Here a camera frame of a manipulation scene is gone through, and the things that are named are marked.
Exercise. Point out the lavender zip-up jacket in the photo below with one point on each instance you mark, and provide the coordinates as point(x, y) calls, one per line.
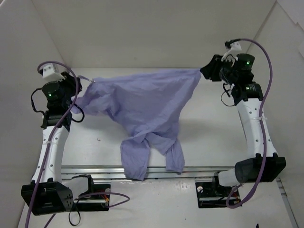
point(148, 107)

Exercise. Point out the aluminium rail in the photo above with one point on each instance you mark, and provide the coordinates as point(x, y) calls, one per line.
point(114, 173)
point(286, 203)

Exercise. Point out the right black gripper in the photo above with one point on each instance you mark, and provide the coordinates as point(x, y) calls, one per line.
point(212, 69)

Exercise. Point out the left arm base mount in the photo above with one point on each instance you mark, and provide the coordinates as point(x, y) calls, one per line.
point(95, 203)

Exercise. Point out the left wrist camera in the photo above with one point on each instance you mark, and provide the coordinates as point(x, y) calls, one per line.
point(51, 73)

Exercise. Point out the right side aluminium rail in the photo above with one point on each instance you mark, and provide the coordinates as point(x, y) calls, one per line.
point(286, 203)

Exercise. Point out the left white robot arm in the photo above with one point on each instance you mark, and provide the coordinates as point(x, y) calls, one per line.
point(46, 194)

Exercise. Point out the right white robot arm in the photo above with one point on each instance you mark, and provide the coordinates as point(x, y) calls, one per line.
point(247, 96)

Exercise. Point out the front aluminium rail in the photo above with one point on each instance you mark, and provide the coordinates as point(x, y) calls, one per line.
point(114, 173)

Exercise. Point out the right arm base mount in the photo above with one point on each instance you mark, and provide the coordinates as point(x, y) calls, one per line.
point(210, 195)

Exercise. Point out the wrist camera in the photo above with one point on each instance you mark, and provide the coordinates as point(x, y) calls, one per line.
point(231, 45)
point(51, 73)

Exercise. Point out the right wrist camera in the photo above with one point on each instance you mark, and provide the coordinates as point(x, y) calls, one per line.
point(231, 45)

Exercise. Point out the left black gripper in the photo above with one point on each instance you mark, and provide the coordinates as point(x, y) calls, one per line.
point(71, 80)

